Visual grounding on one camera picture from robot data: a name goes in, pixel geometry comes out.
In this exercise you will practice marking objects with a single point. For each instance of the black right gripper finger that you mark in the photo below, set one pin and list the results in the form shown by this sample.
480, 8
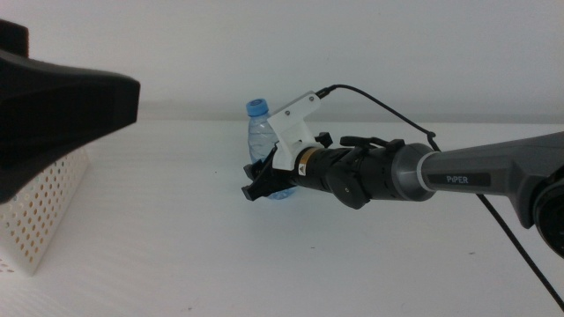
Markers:
324, 139
257, 187

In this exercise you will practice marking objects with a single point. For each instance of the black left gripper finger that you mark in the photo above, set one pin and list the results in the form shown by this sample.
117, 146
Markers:
66, 110

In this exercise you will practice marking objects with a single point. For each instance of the clear water bottle blue cap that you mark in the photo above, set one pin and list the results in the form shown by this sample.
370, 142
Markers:
260, 136

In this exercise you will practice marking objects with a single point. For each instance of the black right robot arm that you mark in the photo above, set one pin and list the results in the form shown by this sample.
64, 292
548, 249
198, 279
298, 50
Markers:
484, 167

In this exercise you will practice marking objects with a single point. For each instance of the white perforated plastic basket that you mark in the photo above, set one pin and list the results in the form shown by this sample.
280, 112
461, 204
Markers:
66, 185

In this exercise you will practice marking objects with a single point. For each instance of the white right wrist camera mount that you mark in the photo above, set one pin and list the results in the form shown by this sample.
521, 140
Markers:
291, 132

